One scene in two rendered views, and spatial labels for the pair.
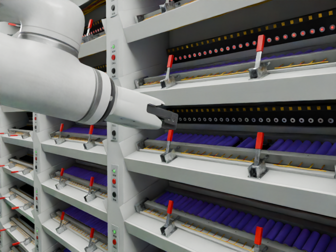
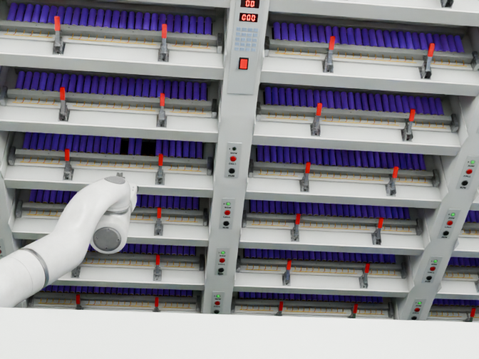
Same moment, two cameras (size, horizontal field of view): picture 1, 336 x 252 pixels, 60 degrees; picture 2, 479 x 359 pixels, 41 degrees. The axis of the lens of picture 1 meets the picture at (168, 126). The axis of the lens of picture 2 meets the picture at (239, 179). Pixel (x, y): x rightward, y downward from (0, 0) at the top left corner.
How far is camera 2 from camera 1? 146 cm
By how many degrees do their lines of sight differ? 60
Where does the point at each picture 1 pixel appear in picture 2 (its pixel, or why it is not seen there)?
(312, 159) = (192, 163)
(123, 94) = (132, 201)
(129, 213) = (13, 222)
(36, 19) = (122, 204)
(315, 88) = (202, 137)
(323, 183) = (202, 181)
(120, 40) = not seen: outside the picture
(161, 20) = (55, 61)
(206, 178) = not seen: hidden behind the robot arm
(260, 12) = not seen: hidden behind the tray
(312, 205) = (197, 194)
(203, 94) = (113, 132)
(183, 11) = (86, 62)
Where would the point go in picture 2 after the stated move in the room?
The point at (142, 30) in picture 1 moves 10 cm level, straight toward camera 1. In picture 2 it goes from (21, 61) to (47, 75)
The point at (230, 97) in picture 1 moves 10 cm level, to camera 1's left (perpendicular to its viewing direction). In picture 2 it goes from (140, 135) to (112, 148)
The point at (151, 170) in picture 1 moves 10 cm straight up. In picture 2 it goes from (49, 186) to (46, 158)
